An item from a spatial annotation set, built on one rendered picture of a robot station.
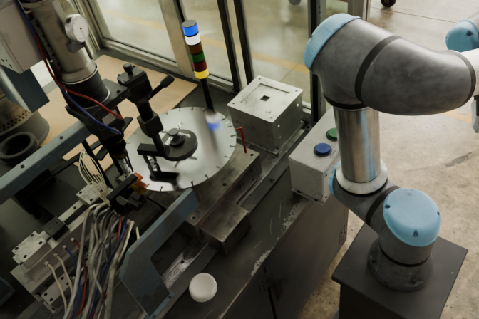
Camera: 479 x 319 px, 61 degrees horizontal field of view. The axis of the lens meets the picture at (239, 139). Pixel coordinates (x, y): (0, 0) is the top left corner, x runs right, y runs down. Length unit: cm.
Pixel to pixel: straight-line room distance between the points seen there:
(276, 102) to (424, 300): 69
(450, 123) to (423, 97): 200
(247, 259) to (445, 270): 49
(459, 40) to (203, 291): 83
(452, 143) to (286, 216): 150
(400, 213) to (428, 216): 6
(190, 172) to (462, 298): 131
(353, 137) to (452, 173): 158
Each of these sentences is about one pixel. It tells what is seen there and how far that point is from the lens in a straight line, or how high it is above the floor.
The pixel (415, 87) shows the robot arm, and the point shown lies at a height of 135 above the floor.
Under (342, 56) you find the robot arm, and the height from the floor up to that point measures 136.
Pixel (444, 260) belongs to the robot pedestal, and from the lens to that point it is 117.
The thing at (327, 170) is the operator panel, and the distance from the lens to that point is 114.
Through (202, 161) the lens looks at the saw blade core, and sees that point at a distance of 110.
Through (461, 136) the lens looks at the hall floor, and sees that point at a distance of 258.
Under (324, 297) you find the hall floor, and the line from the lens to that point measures 190.
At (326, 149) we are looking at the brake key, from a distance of 114.
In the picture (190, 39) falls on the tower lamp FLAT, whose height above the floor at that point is 112.
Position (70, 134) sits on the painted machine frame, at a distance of 120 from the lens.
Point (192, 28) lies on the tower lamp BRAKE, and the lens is 126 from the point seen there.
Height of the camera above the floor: 174
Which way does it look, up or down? 44 degrees down
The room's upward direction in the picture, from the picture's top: 12 degrees counter-clockwise
